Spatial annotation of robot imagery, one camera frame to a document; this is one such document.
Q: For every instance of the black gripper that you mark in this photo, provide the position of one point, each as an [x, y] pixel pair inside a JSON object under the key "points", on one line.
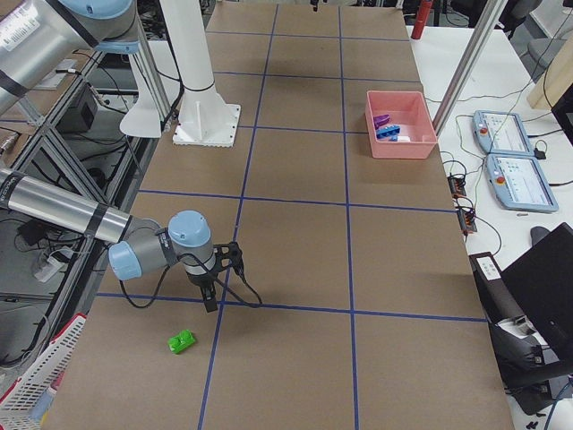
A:
{"points": [[200, 281]]}

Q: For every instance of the green toy block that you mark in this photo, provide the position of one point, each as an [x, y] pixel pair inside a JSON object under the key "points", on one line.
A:
{"points": [[181, 341]]}

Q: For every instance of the long blue toy block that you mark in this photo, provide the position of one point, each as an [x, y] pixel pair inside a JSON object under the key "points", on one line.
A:
{"points": [[386, 132]]}

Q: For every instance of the purple toy block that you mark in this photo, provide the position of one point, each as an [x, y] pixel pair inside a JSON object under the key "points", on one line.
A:
{"points": [[381, 120]]}

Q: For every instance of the pink plastic box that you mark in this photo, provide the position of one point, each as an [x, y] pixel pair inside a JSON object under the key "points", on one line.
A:
{"points": [[399, 125]]}

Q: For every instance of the white plastic basket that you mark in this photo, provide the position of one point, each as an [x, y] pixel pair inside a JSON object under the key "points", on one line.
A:
{"points": [[25, 404]]}

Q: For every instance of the lower teach pendant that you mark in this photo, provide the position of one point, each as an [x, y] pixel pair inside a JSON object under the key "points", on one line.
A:
{"points": [[519, 184]]}

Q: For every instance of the teach pendant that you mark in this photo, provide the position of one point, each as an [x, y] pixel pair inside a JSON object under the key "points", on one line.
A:
{"points": [[519, 184], [501, 132]]}

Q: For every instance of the upper teach pendant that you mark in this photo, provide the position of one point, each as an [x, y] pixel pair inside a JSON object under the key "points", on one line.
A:
{"points": [[501, 132]]}

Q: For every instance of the black laptop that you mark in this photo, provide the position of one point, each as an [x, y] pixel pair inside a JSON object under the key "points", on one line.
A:
{"points": [[540, 281]]}

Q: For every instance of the red cylinder bottle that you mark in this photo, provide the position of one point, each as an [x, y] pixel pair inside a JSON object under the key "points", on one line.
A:
{"points": [[421, 18]]}

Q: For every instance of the aluminium frame post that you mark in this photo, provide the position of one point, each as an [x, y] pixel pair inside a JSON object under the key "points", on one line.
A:
{"points": [[474, 48]]}

